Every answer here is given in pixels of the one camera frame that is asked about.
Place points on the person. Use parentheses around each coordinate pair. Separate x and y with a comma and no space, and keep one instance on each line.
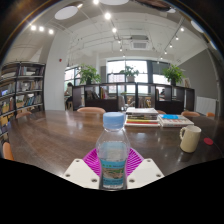
(69,93)
(162,93)

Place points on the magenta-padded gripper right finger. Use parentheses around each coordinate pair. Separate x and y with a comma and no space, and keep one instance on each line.
(146,171)

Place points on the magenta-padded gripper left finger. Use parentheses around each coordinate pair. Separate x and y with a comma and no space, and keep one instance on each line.
(78,171)

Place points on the red-spined book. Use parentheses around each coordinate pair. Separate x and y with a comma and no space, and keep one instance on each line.
(141,124)

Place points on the white-covered book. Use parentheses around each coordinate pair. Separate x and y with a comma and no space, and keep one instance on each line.
(141,111)

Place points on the low dark divider shelf unit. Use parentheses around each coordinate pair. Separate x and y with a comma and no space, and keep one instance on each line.
(106,105)

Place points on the flat round red coaster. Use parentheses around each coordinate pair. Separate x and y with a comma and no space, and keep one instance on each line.
(208,141)

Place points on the yellow-spined book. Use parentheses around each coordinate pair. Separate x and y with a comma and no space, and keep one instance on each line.
(141,119)

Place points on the small white-potted green plant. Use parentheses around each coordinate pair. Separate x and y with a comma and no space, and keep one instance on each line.
(130,71)

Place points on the large dark-potted green plant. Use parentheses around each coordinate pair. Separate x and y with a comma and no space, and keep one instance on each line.
(173,74)

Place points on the ceiling lights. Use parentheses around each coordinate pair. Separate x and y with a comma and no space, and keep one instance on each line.
(107,15)

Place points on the tall dark bookshelf unit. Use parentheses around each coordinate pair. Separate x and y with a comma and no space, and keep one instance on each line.
(23,90)

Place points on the bushy green potted plant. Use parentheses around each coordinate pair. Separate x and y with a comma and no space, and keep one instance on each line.
(88,74)

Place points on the white wall radiator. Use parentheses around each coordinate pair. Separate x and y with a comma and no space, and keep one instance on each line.
(205,106)

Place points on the blue and white cover book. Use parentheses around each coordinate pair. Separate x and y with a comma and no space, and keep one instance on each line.
(175,121)

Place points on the ceiling air conditioner unit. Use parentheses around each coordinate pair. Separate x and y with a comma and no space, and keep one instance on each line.
(140,43)

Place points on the clear blue-capped water bottle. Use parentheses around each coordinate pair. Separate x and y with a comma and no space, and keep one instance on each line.
(112,156)

